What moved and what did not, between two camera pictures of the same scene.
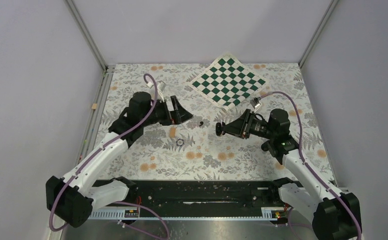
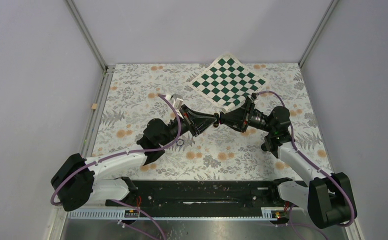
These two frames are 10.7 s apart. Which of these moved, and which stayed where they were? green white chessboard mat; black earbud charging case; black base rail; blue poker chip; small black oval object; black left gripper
Moved: black left gripper; black earbud charging case
Stayed: blue poker chip; black base rail; green white chessboard mat; small black oval object
